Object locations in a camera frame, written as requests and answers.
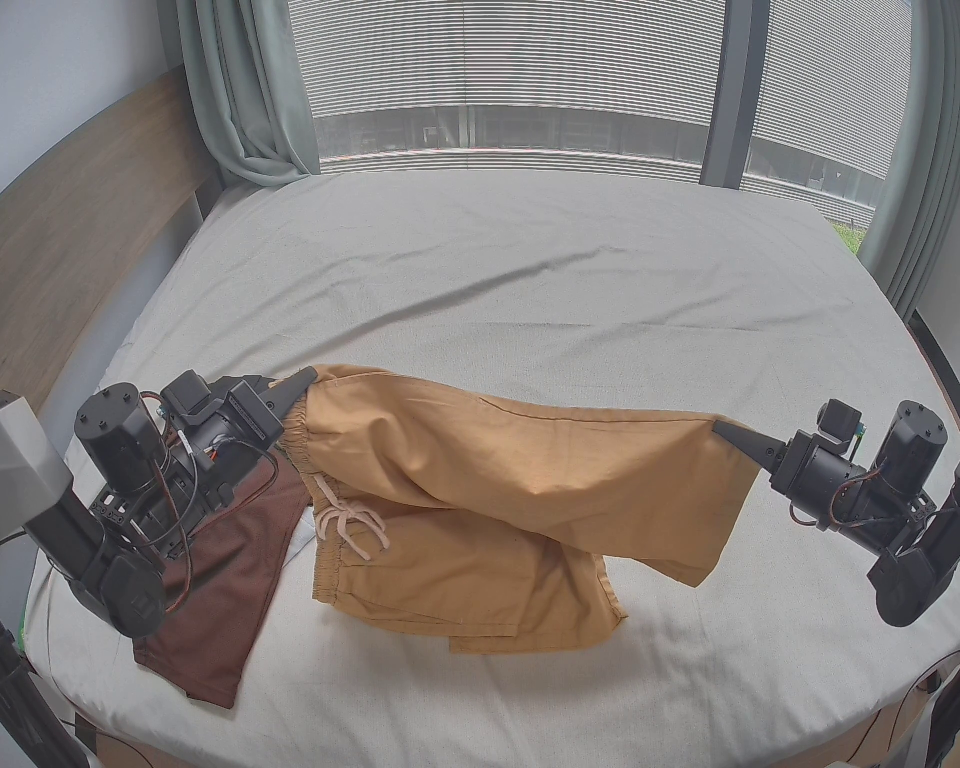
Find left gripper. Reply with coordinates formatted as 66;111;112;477
196;381;286;483

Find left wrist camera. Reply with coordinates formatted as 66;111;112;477
159;372;219;421

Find grey-green curtain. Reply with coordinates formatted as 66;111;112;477
858;0;960;324
176;0;324;189

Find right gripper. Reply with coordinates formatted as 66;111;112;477
771;431;864;534

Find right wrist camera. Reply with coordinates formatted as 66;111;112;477
816;399;864;451

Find window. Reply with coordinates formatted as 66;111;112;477
288;0;920;226

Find brown shorts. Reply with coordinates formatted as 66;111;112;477
133;442;312;710

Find bed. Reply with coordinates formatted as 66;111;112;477
0;63;960;768

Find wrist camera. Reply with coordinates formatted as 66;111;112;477
159;372;219;421
816;399;864;451

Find tan shorts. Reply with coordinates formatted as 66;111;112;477
281;363;765;655

